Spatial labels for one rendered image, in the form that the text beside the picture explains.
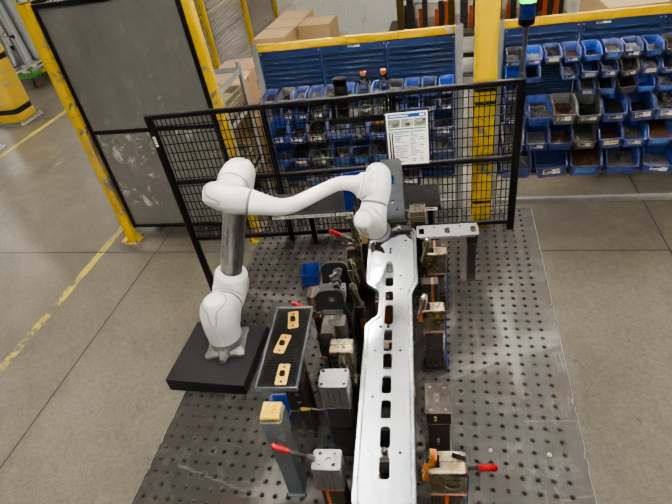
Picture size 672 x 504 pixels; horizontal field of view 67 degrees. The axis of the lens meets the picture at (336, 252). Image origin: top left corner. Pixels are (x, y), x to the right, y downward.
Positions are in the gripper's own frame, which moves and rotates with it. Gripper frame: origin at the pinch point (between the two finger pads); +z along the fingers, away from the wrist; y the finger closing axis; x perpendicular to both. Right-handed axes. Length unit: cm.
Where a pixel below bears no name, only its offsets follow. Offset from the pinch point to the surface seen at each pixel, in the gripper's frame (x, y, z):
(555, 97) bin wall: -88, -119, 140
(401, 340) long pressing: 44, 10, -23
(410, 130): -55, -28, 19
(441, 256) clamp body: 13.2, -14.5, 6.6
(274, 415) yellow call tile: 55, 43, -71
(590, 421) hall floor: 103, -35, 94
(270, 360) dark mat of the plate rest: 37, 45, -59
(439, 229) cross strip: -4.0, -17.6, 23.9
